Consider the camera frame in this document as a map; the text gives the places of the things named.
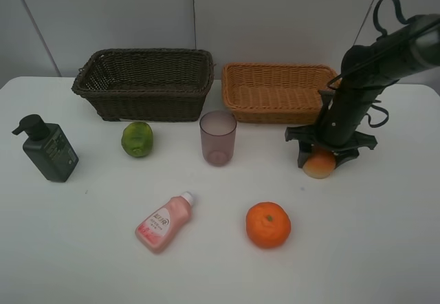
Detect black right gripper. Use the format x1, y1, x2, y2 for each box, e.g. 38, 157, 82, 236
285, 125, 377, 169

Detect red yellow toy peach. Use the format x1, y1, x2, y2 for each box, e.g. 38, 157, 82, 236
302, 149, 336, 179

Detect orange toy tangerine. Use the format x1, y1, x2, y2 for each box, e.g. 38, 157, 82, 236
245, 202, 292, 249

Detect translucent purple plastic cup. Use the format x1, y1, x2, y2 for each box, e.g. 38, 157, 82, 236
199, 111, 237, 166

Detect pink detergent bottle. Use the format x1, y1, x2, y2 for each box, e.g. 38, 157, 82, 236
135, 191, 195, 253

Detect dark green pump bottle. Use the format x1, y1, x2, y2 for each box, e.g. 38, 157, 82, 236
12, 114, 79, 183

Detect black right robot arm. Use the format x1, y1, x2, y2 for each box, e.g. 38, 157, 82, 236
285, 0, 439, 169

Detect light orange wicker basket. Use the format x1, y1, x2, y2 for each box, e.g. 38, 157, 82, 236
221, 63, 336, 125

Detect green toy fruit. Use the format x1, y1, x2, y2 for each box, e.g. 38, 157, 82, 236
121, 122, 153, 158

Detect dark brown wicker basket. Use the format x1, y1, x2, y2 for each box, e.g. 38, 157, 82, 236
71, 48, 214, 122

